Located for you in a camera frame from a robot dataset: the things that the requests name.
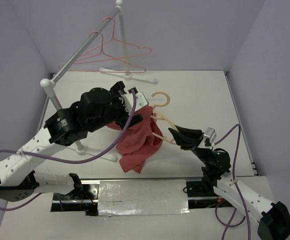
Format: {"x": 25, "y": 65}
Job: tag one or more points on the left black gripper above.
{"x": 117, "y": 90}

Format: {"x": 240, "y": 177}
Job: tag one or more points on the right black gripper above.
{"x": 187, "y": 138}

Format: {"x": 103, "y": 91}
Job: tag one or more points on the red t shirt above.
{"x": 139, "y": 142}

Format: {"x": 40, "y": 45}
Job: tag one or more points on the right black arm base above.
{"x": 199, "y": 189}

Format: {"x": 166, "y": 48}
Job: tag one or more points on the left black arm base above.
{"x": 86, "y": 201}

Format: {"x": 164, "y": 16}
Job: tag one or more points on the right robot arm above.
{"x": 272, "y": 219}

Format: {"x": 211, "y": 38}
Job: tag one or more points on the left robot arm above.
{"x": 96, "y": 109}

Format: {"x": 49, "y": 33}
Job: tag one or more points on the white garment rack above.
{"x": 49, "y": 84}

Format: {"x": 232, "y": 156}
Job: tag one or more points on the silver foil tape panel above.
{"x": 142, "y": 198}

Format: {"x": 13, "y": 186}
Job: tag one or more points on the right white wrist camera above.
{"x": 208, "y": 138}

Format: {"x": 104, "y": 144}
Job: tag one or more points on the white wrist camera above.
{"x": 208, "y": 138}
{"x": 141, "y": 100}

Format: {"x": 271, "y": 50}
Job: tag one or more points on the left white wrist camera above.
{"x": 141, "y": 100}

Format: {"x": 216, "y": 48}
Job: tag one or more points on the pink wire hanger near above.
{"x": 96, "y": 55}

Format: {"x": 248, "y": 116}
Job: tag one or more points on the pink wire hanger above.
{"x": 96, "y": 55}
{"x": 145, "y": 50}

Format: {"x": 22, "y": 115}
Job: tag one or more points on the pink wire hanger far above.
{"x": 145, "y": 50}

